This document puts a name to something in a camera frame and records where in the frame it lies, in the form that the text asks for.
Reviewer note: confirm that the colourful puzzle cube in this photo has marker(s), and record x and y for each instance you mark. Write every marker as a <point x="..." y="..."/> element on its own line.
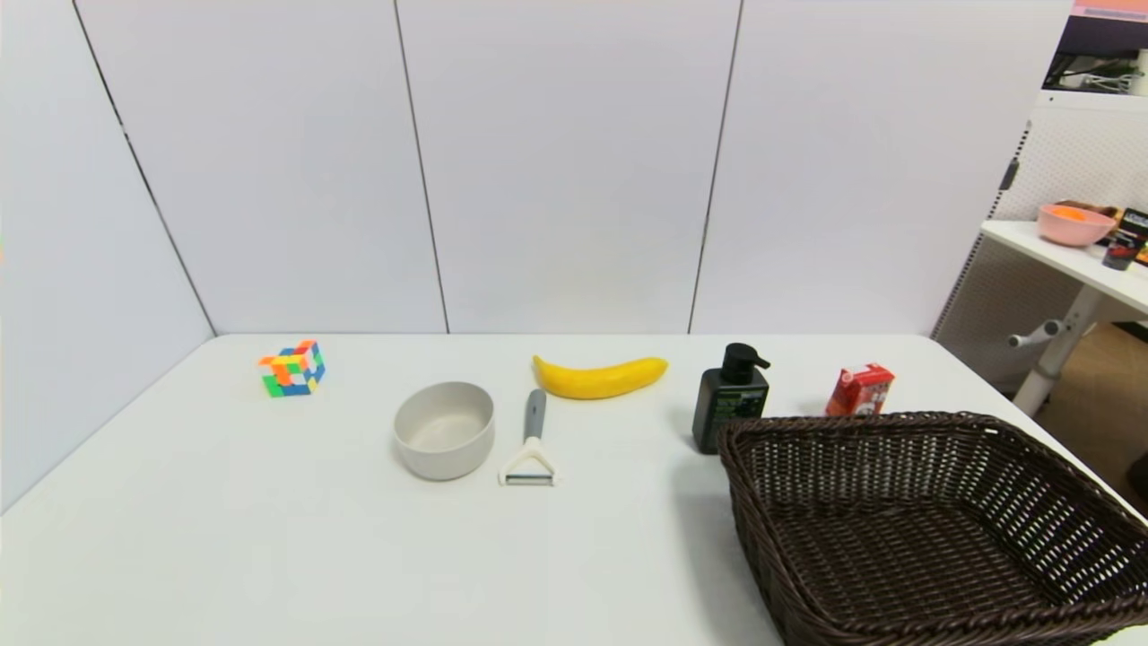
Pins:
<point x="292" y="369"/>

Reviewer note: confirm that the red drink carton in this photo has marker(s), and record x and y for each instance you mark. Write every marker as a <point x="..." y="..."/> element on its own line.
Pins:
<point x="859" y="391"/>

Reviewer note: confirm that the pink bowl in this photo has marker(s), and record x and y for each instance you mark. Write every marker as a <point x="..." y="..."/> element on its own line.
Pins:
<point x="1073" y="224"/>

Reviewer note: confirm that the dark brown wicker basket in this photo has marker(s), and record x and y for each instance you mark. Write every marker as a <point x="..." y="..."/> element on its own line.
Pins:
<point x="924" y="538"/>

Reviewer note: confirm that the white side table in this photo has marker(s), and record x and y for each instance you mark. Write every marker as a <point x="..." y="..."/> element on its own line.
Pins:
<point x="1067" y="287"/>

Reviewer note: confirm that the white round bowl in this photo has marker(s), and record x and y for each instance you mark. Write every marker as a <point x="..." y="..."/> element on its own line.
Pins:
<point x="443" y="431"/>

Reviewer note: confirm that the white perforated panel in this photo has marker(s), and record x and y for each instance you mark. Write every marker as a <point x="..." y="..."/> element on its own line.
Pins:
<point x="1031" y="215"/>

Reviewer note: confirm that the black pump soap bottle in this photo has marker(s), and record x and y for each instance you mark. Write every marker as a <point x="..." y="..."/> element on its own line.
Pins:
<point x="728" y="401"/>

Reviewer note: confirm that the yellow banana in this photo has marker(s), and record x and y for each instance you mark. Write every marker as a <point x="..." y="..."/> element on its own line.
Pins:
<point x="596" y="379"/>

